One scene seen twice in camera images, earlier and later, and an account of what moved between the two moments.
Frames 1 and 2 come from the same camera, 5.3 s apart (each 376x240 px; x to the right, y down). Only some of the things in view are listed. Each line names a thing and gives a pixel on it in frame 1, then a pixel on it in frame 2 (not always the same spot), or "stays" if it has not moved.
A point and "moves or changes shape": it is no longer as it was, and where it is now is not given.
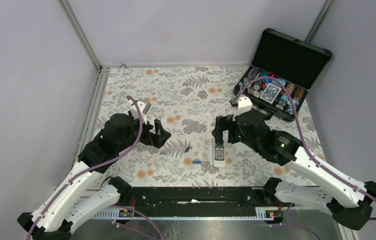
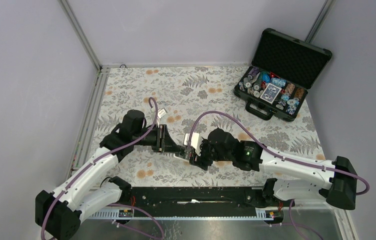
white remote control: [219, 154] moves or changes shape
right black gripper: [217, 133] → [197, 160]
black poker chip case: [283, 69] stays
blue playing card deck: [270, 93] stays
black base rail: [217, 201] stays
